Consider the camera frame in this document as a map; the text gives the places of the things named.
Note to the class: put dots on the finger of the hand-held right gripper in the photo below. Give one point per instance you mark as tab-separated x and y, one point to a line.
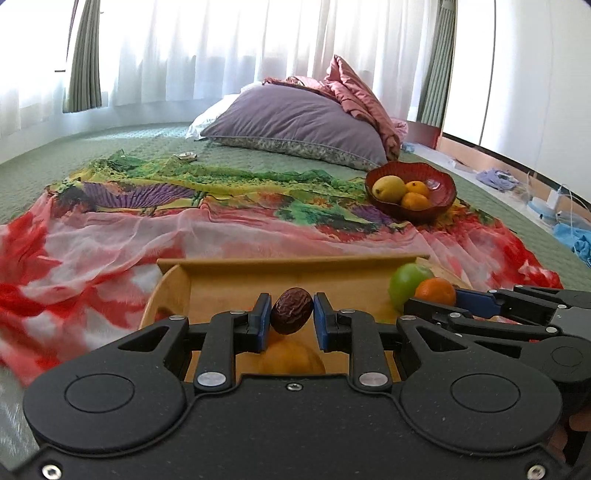
478	302
485	330

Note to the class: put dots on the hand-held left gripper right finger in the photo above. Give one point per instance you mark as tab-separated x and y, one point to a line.
323	323

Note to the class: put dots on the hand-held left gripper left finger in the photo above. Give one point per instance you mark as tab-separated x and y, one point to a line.
262	323

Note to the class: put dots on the brown dried date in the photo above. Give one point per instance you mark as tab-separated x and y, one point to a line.
291	311

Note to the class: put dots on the small mandarin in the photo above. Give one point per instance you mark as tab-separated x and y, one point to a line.
436	290

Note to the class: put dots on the large orange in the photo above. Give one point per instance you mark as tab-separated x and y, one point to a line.
291	361

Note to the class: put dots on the green apple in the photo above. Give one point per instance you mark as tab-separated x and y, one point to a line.
406	281

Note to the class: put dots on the red wavy bowl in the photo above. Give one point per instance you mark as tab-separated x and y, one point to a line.
441	198

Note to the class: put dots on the bright blue cloth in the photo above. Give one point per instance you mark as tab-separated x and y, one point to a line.
575	240

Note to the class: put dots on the tangerine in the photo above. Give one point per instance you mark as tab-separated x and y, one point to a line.
414	201
418	187

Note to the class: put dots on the lavender blue cloth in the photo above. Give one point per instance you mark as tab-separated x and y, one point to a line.
498	180

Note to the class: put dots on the yellow pear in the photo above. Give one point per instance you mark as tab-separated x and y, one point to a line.
387	188

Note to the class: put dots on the multicolour floral scarf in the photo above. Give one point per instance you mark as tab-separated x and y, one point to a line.
207	184

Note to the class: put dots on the small shiny wrapper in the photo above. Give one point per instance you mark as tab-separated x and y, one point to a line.
187	156

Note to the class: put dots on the red white sheer scarf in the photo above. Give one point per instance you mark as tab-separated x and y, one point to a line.
92	249

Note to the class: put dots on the purple pillow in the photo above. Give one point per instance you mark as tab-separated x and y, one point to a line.
295	120

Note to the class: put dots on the white pillow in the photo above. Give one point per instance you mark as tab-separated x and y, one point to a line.
207	117

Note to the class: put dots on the pink quilt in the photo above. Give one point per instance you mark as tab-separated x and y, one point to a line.
360	92

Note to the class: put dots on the green curtain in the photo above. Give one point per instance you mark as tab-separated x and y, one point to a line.
83	60
436	69

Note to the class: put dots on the green quilted bedspread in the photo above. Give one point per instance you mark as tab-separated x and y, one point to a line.
69	152

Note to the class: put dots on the white snowflake lace cloth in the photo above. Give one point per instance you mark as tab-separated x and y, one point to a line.
14	415

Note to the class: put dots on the white sheer curtain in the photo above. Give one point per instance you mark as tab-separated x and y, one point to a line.
207	46

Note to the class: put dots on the wooden bed frame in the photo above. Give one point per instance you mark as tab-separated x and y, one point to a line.
466	152

